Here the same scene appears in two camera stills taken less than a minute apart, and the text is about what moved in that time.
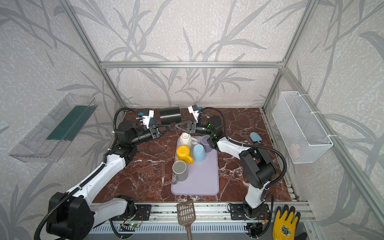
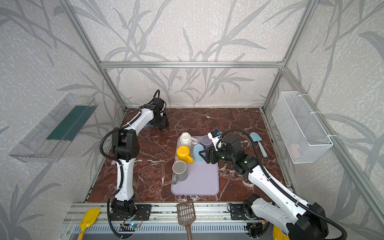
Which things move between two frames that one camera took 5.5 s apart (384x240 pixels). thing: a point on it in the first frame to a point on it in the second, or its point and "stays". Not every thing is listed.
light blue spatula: x=255 y=137 stays
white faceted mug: x=186 y=139 stays
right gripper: x=192 y=127 to x=212 y=155
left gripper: x=153 y=131 to x=162 y=121
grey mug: x=180 y=172 stays
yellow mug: x=183 y=154 stays
